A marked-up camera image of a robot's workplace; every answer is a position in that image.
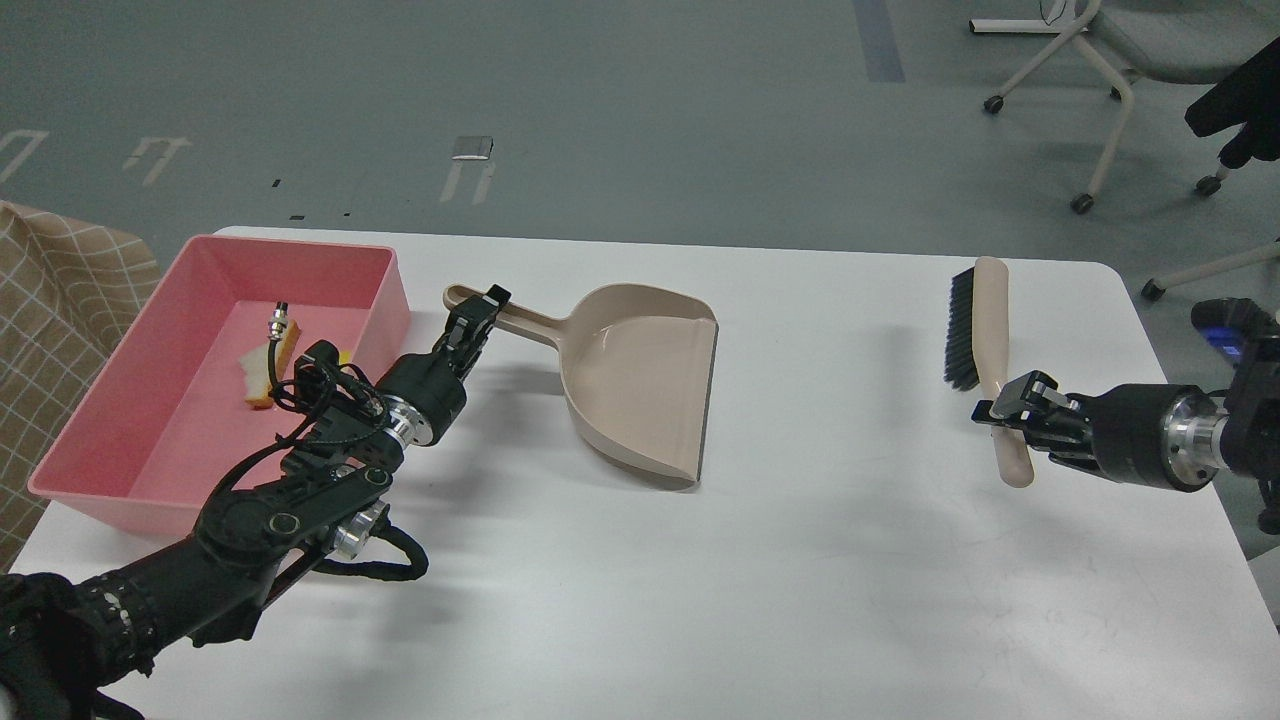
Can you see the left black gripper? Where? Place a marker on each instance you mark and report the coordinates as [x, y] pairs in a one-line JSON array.
[[425, 393]]

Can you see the beige plastic dustpan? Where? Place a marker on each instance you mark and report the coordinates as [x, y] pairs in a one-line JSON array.
[[636, 364]]

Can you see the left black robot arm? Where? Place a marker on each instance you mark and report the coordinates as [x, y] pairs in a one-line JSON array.
[[313, 500]]

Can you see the person dark sleeve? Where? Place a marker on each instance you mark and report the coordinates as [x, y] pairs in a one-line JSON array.
[[1247, 100]]

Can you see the metal floor plate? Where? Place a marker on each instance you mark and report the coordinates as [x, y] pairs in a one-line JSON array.
[[473, 148]]

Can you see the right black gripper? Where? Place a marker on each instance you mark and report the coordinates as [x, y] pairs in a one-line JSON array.
[[1149, 435]]

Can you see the bread slice piece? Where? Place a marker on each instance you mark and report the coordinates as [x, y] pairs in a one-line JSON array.
[[256, 363]]

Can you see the beige checkered cloth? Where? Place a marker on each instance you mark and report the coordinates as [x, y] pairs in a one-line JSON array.
[[69, 292]]

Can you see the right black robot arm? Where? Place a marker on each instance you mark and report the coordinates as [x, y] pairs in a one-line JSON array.
[[1246, 336]]

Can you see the pink plastic bin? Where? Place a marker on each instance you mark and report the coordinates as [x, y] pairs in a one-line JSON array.
[[166, 418]]

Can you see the beige hand brush black bristles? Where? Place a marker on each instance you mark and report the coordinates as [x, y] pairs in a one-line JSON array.
[[976, 355]]

